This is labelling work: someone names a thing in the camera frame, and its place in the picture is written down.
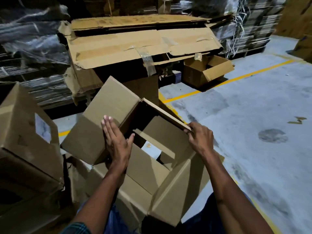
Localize pale cardboard box orange tape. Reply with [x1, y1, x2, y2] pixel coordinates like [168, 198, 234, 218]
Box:
[60, 76, 225, 232]

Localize person's left hand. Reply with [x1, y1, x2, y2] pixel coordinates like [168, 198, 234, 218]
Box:
[101, 115, 135, 173]

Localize brown cardboard box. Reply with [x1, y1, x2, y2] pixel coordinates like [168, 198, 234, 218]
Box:
[183, 55, 235, 88]

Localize person's right hand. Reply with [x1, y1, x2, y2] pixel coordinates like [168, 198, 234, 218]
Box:
[184, 122, 215, 160]

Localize person's right forearm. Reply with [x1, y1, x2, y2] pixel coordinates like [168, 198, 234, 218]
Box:
[203, 153, 276, 234]

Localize person's blue jeans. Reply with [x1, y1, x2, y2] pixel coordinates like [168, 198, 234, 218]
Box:
[107, 192, 249, 234]

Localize pile of brown cardboard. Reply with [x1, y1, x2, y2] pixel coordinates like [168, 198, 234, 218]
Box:
[58, 13, 234, 106]

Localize person's left forearm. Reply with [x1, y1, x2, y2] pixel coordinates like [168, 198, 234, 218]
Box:
[71, 165, 127, 229]

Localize cardboard box with white label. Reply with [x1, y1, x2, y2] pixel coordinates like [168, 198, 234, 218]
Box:
[0, 82, 64, 183]

